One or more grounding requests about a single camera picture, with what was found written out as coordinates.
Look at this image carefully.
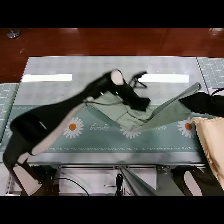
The black cable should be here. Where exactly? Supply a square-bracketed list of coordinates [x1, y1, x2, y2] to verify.
[53, 176, 91, 197]

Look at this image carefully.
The silver frame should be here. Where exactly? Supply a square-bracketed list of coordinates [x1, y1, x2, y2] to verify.
[5, 161, 208, 197]

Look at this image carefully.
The pale green garment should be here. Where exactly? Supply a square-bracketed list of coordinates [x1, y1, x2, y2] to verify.
[84, 81, 203, 133]

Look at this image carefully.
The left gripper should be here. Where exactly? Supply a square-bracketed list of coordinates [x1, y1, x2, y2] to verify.
[120, 84, 152, 112]

